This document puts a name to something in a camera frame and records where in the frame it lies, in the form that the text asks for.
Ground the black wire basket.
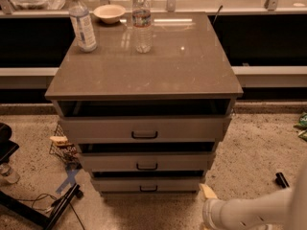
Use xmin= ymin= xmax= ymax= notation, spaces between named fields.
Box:
xmin=49 ymin=125 xmax=79 ymax=164

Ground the grey top drawer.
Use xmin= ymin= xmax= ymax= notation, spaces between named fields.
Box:
xmin=59 ymin=116 xmax=231 ymax=144

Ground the clear water bottle centre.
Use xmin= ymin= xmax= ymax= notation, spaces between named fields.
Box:
xmin=132 ymin=0 xmax=152 ymax=54

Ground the black stand leg right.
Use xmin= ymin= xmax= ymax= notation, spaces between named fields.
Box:
xmin=275 ymin=172 xmax=289 ymax=189

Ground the green snack bag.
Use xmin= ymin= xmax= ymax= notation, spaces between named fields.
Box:
xmin=295 ymin=112 xmax=307 ymax=141

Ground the white bowl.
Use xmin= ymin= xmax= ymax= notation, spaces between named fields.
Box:
xmin=93 ymin=5 xmax=126 ymax=24

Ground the black cable on floor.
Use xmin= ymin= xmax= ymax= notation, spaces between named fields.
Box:
xmin=15 ymin=193 xmax=86 ymax=230

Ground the small bottle on floor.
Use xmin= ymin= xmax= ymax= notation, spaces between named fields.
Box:
xmin=0 ymin=163 xmax=20 ymax=184

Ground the blue tape cross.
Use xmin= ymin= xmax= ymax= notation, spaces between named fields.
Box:
xmin=56 ymin=164 xmax=81 ymax=195

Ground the black stand leg left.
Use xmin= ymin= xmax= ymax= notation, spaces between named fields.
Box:
xmin=0 ymin=183 xmax=83 ymax=230

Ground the snack packet in basket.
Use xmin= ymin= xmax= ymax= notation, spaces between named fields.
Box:
xmin=50 ymin=136 xmax=72 ymax=147

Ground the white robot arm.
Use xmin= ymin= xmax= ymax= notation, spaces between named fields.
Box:
xmin=200 ymin=165 xmax=307 ymax=230

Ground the black stand leg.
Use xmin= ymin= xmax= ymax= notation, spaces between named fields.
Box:
xmin=0 ymin=183 xmax=83 ymax=230
xmin=275 ymin=172 xmax=289 ymax=189

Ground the labelled water bottle left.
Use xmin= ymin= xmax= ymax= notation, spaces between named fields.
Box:
xmin=69 ymin=0 xmax=97 ymax=52

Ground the grey bottom drawer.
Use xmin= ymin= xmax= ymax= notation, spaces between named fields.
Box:
xmin=91 ymin=176 xmax=203 ymax=193

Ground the grey drawer cabinet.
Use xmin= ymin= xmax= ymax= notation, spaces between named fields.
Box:
xmin=44 ymin=11 xmax=245 ymax=196

